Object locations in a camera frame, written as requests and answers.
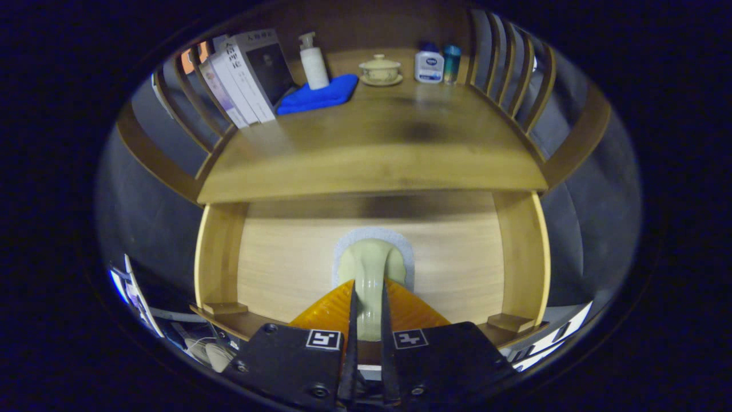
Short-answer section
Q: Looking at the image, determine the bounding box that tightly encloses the wooden countertop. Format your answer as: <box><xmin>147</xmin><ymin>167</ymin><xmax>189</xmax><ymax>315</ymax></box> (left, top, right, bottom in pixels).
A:
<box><xmin>197</xmin><ymin>49</ymin><xmax>550</xmax><ymax>204</ymax></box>

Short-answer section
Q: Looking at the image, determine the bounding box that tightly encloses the cream handled grey scrub brush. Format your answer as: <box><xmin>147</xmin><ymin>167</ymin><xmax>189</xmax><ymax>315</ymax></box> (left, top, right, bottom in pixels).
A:
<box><xmin>332</xmin><ymin>227</ymin><xmax>416</xmax><ymax>343</ymax></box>

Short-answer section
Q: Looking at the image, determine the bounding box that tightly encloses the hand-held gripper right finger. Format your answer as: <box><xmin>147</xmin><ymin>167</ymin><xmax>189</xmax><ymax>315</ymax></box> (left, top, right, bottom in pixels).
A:
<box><xmin>380</xmin><ymin>279</ymin><xmax>518</xmax><ymax>409</ymax></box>

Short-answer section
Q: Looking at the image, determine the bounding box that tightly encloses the white pump bottle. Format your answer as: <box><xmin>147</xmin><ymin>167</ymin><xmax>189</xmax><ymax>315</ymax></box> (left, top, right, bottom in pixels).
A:
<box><xmin>299</xmin><ymin>32</ymin><xmax>331</xmax><ymax>91</ymax></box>

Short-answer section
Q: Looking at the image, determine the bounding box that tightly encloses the thin white book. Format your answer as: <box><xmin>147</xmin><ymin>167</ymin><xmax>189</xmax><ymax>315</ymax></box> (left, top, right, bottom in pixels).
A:
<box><xmin>209</xmin><ymin>43</ymin><xmax>261</xmax><ymax>126</ymax></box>

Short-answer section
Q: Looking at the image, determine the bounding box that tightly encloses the white bottle with blue cap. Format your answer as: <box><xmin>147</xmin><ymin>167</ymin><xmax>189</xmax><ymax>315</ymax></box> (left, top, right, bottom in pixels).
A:
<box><xmin>414</xmin><ymin>41</ymin><xmax>446</xmax><ymax>85</ymax></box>

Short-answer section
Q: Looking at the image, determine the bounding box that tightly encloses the thin purple book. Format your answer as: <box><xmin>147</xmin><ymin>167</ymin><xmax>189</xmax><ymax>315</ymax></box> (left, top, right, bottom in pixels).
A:
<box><xmin>199</xmin><ymin>56</ymin><xmax>250</xmax><ymax>130</ymax></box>

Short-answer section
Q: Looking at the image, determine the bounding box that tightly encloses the black backdrop cloth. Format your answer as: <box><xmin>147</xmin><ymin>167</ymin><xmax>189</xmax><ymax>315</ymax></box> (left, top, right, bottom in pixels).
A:
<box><xmin>94</xmin><ymin>34</ymin><xmax>644</xmax><ymax>321</ymax></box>

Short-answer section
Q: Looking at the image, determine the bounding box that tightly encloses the wooden drawer with black knob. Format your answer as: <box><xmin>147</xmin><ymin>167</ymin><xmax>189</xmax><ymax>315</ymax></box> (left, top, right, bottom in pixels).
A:
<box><xmin>190</xmin><ymin>189</ymin><xmax>553</xmax><ymax>351</ymax></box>

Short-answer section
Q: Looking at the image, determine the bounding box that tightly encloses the beige lidded ceramic cup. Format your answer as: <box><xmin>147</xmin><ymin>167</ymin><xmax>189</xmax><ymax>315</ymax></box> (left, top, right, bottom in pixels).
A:
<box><xmin>359</xmin><ymin>54</ymin><xmax>404</xmax><ymax>88</ymax></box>

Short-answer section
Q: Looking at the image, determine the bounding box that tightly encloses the teal cylindrical bottle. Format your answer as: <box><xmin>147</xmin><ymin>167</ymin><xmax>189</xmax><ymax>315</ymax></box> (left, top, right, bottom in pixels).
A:
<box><xmin>443</xmin><ymin>45</ymin><xmax>463</xmax><ymax>86</ymax></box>

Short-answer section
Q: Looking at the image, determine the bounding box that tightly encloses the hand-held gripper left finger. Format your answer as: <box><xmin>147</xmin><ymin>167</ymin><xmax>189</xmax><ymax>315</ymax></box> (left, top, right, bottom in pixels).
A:
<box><xmin>223</xmin><ymin>279</ymin><xmax>359</xmax><ymax>410</ymax></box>

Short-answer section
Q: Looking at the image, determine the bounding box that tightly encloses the blue folded cloth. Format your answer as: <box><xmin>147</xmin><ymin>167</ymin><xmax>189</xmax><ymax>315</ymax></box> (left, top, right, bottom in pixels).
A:
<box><xmin>276</xmin><ymin>74</ymin><xmax>360</xmax><ymax>116</ymax></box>

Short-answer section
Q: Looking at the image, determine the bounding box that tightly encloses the thick white and black book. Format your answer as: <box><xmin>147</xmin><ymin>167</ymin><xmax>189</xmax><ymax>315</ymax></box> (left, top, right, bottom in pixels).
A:
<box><xmin>226</xmin><ymin>29</ymin><xmax>296</xmax><ymax>123</ymax></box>

